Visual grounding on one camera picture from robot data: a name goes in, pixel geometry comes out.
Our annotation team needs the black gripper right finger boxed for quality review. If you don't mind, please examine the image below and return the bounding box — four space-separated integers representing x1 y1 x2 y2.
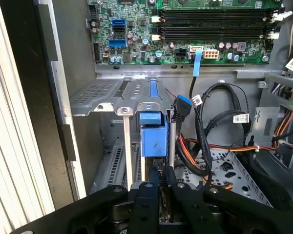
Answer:
164 165 293 234

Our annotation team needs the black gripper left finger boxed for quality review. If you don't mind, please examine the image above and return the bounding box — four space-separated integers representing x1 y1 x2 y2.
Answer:
9 167 160 234

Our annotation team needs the hard disk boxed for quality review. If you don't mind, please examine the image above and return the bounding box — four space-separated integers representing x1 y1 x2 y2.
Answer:
138 78 170 171

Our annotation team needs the coloured power wire bundle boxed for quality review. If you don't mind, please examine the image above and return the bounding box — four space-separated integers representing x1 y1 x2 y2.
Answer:
178 109 293 193

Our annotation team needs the grey disk bay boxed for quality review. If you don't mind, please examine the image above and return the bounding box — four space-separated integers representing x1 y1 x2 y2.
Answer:
69 77 272 208

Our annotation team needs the grey optical drive cage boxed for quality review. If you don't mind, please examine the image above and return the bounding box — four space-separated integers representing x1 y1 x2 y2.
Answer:
255 70 293 208

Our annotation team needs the black PC case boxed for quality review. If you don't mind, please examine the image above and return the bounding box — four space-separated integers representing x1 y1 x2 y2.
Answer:
0 0 293 220

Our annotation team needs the white power connector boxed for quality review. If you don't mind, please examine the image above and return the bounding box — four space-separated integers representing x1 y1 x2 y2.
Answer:
203 50 220 60

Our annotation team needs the blue USB header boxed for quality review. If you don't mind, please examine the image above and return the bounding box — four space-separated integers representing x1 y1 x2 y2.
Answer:
108 39 127 47

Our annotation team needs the black RAM slot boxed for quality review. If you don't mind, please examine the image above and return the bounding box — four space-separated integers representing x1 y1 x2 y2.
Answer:
151 33 280 42
150 8 286 17
151 26 280 34
150 16 286 24

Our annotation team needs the green motherboard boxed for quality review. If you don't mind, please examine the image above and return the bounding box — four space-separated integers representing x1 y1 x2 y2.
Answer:
87 0 288 66

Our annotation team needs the black wire blue plug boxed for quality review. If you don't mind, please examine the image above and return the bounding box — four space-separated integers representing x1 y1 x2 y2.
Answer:
172 94 193 137

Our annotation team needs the blue tabbed SATA wire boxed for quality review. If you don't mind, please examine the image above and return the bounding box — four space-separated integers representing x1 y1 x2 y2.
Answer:
189 47 202 98

